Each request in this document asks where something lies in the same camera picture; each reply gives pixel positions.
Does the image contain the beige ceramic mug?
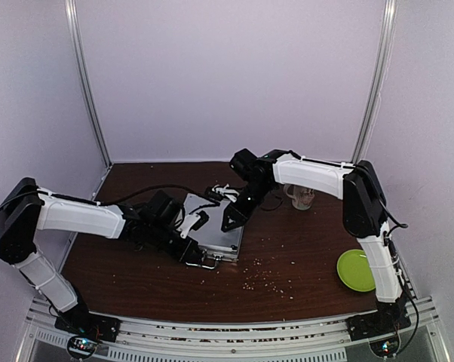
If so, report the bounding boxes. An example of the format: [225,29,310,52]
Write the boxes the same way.
[283,184,315,211]

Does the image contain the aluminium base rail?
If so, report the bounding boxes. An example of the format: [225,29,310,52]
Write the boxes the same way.
[15,296,454,362]

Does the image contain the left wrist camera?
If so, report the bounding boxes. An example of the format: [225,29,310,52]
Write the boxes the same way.
[147,189,209,238]

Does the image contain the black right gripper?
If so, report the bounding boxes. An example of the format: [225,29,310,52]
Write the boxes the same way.
[222,180,272,233]

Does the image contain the aluminium poker case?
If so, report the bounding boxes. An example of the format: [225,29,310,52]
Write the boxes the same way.
[185,200,244,270]

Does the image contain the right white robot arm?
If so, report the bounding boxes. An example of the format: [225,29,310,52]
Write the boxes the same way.
[221,149,411,339]

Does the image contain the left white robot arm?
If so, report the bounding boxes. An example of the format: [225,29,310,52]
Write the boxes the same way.
[0,177,204,335]

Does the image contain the green plate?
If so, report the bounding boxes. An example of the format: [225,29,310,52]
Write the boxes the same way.
[336,249,376,293]

